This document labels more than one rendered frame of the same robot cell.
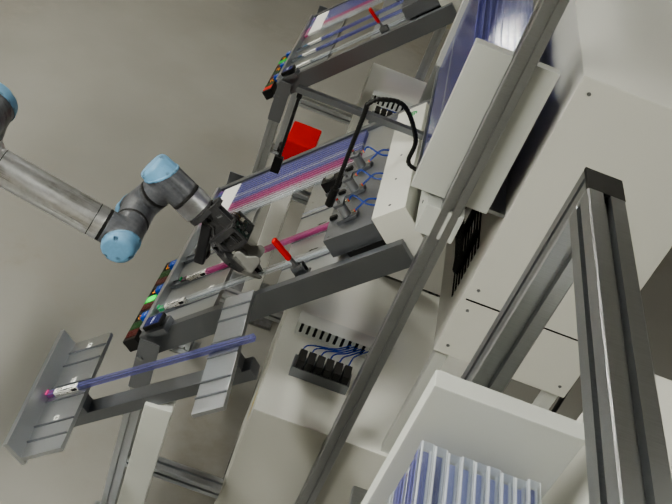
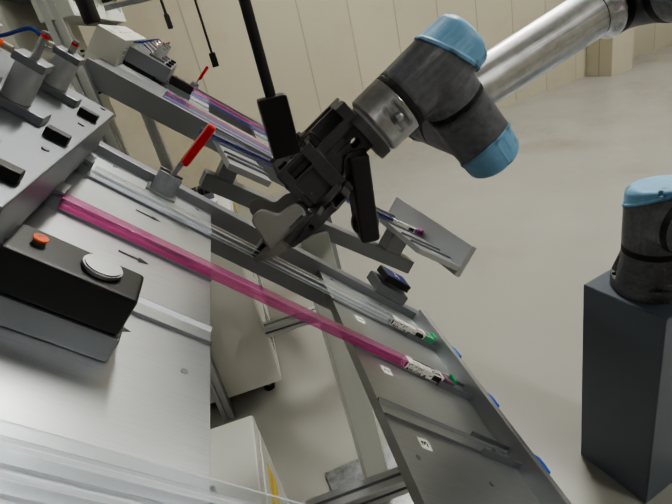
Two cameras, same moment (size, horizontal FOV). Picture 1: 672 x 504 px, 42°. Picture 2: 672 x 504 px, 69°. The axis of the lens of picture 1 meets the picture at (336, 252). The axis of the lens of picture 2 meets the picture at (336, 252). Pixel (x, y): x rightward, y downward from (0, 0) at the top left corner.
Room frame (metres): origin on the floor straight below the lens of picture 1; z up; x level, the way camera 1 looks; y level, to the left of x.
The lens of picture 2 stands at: (2.16, 0.21, 1.21)
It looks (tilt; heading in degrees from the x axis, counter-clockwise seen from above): 27 degrees down; 176
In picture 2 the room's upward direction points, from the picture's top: 14 degrees counter-clockwise
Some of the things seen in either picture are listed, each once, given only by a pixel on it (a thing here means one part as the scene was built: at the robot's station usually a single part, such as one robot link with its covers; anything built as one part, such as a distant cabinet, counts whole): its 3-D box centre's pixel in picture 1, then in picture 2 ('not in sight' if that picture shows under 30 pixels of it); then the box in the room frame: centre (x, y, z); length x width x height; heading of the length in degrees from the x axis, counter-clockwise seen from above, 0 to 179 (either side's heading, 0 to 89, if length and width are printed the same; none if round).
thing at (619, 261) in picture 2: not in sight; (652, 262); (1.39, 0.88, 0.60); 0.15 x 0.15 x 0.10
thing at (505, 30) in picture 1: (479, 76); not in sight; (1.81, -0.14, 1.52); 0.51 x 0.13 x 0.27; 3
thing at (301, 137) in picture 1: (273, 223); not in sight; (2.57, 0.25, 0.39); 0.24 x 0.24 x 0.78; 3
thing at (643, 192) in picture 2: not in sight; (660, 212); (1.40, 0.88, 0.72); 0.13 x 0.12 x 0.14; 7
